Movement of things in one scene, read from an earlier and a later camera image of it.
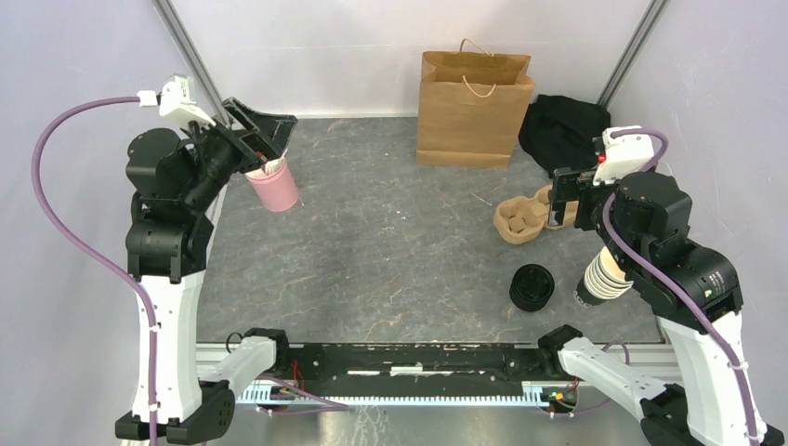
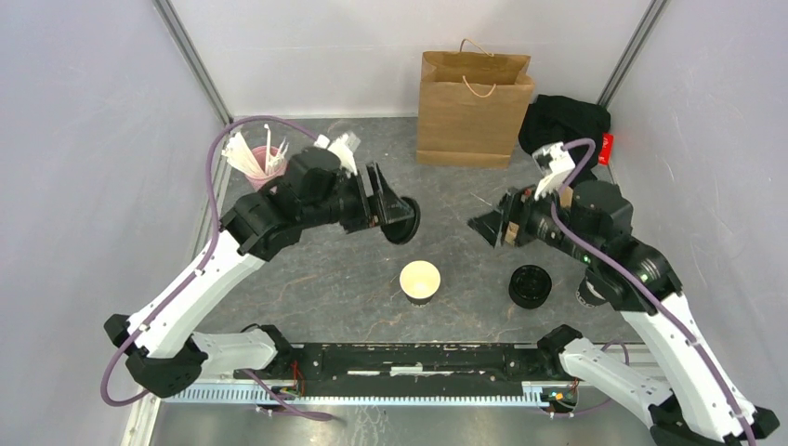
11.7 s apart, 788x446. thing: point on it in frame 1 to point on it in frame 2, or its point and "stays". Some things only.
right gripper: x=569 y=183 to x=518 y=205
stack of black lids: x=531 y=286 stays
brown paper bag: x=471 y=105 stays
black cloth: x=558 y=134 stays
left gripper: x=273 y=134 to x=384 y=207
